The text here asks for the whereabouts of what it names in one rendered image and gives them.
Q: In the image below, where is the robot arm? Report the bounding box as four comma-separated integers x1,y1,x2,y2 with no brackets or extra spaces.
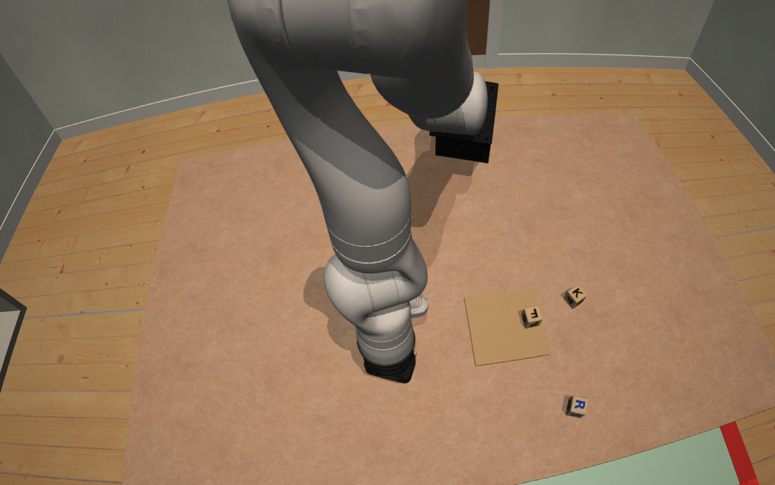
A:
227,0,488,350

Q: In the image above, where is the tan flat mat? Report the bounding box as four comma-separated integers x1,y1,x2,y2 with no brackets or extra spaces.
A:
464,288,549,366

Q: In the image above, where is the tan wooden letter block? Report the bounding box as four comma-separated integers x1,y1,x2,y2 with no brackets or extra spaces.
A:
522,305,543,329
564,284,587,309
566,395,589,418

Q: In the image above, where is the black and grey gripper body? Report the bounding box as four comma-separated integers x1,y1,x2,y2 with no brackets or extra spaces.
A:
356,295,429,383

